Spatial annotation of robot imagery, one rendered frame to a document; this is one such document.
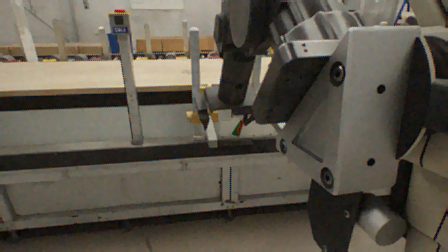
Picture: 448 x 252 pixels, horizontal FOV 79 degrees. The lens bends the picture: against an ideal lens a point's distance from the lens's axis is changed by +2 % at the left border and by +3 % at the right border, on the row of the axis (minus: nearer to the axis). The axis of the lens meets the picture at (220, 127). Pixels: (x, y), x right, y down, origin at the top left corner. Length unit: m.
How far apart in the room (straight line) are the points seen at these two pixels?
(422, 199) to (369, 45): 0.24
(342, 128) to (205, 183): 1.47
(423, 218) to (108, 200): 1.56
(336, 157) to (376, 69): 0.06
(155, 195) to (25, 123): 0.75
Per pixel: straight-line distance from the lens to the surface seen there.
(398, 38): 0.20
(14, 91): 1.52
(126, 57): 1.10
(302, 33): 0.23
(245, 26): 0.29
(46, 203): 1.84
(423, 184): 0.38
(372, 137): 0.21
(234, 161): 1.30
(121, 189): 1.67
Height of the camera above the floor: 1.24
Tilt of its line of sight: 24 degrees down
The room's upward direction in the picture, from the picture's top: straight up
